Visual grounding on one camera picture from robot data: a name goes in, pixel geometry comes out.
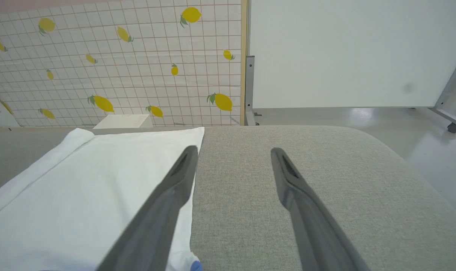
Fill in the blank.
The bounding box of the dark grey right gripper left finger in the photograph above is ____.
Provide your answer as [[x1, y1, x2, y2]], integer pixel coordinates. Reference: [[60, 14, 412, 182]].
[[96, 145, 199, 271]]

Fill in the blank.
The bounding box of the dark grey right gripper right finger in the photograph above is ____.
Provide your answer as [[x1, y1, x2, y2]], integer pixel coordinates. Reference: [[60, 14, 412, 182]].
[[270, 147, 372, 271]]

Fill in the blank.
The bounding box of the white and blue shirt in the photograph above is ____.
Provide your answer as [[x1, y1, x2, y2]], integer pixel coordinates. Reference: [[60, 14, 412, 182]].
[[0, 126, 205, 271]]

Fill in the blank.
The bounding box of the white rectangular box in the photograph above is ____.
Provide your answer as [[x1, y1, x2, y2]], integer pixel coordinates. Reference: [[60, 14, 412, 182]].
[[93, 114, 154, 129]]

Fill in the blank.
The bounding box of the grey metal partition leg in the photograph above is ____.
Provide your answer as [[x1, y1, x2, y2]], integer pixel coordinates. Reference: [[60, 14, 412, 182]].
[[244, 55, 263, 126]]

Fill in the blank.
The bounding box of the lemon print tile panel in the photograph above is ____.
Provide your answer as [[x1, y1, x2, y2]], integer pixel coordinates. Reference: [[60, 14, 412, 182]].
[[0, 0, 248, 128]]

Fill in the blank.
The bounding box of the white partition board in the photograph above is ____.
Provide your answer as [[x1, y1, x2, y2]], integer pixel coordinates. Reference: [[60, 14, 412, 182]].
[[249, 0, 456, 110]]

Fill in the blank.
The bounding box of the grey metal leg with caster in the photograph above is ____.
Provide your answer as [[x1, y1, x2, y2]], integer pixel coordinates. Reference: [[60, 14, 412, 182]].
[[429, 52, 456, 134]]

